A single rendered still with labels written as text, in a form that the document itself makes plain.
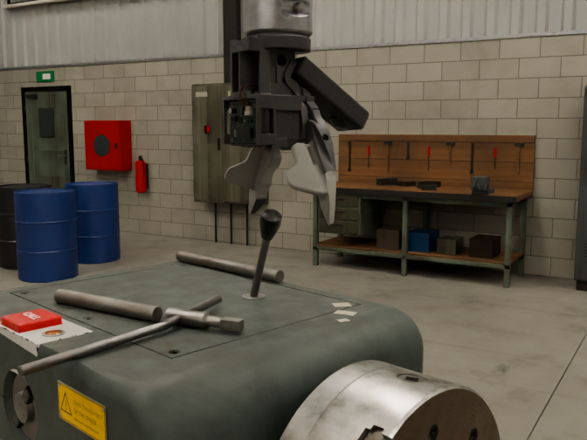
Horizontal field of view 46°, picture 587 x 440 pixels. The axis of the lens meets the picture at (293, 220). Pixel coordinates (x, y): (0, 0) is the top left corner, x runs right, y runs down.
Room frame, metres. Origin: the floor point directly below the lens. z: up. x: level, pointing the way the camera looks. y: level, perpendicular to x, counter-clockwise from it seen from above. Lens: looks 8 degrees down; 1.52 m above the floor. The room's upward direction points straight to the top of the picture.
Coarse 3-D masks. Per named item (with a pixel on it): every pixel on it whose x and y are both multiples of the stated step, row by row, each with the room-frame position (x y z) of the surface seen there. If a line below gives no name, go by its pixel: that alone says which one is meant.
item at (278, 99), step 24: (240, 48) 0.74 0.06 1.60; (264, 48) 0.74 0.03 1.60; (288, 48) 0.74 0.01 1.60; (240, 72) 0.74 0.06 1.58; (264, 72) 0.73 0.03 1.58; (288, 72) 0.75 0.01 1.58; (240, 96) 0.73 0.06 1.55; (264, 96) 0.71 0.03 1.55; (288, 96) 0.73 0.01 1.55; (312, 96) 0.76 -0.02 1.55; (240, 120) 0.74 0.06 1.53; (264, 120) 0.72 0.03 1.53; (288, 120) 0.74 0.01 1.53; (240, 144) 0.74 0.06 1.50; (264, 144) 0.71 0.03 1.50; (288, 144) 0.74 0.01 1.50
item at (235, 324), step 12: (168, 312) 0.90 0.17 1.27; (180, 312) 0.89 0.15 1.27; (192, 312) 0.89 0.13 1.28; (204, 312) 0.89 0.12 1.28; (180, 324) 0.89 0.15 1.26; (192, 324) 0.88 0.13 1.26; (204, 324) 0.88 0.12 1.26; (216, 324) 0.87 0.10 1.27; (228, 324) 0.86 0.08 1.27; (240, 324) 0.86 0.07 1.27
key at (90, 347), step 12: (216, 300) 0.97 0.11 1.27; (156, 324) 0.85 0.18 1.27; (168, 324) 0.86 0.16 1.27; (120, 336) 0.81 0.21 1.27; (132, 336) 0.82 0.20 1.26; (144, 336) 0.83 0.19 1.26; (84, 348) 0.77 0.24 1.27; (96, 348) 0.78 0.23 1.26; (48, 360) 0.73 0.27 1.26; (60, 360) 0.74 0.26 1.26; (72, 360) 0.76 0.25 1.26; (24, 372) 0.71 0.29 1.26
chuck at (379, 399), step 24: (360, 384) 0.74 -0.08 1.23; (384, 384) 0.73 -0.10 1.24; (408, 384) 0.73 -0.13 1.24; (432, 384) 0.73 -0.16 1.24; (456, 384) 0.75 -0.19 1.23; (336, 408) 0.71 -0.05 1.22; (360, 408) 0.70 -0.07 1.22; (384, 408) 0.69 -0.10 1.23; (408, 408) 0.68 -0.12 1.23; (432, 408) 0.70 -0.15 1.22; (456, 408) 0.74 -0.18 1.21; (480, 408) 0.78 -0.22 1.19; (312, 432) 0.70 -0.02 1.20; (336, 432) 0.68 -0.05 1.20; (360, 432) 0.67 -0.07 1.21; (384, 432) 0.66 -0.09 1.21; (408, 432) 0.67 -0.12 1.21; (432, 432) 0.71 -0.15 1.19; (456, 432) 0.74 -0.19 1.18; (480, 432) 0.78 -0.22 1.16
